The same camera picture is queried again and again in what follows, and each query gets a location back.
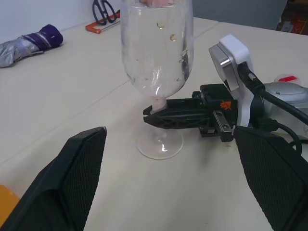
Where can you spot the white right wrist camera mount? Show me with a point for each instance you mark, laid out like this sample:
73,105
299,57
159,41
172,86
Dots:
234,47

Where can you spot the cardboard box with red print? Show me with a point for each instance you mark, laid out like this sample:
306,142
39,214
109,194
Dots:
298,26

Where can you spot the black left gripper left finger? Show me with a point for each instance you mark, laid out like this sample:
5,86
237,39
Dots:
60,183

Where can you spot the folded silver purple umbrella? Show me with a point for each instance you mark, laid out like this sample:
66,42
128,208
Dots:
24,45

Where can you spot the orange frame hacksaw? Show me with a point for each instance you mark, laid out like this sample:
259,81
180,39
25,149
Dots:
91,28

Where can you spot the translucent object with red stripe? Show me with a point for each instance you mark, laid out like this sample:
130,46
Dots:
287,79

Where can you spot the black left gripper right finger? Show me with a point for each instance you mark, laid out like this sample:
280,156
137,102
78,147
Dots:
276,178

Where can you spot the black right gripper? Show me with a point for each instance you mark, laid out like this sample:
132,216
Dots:
216,101

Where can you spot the clear stemmed wine glass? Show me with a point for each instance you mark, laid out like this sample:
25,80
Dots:
156,36

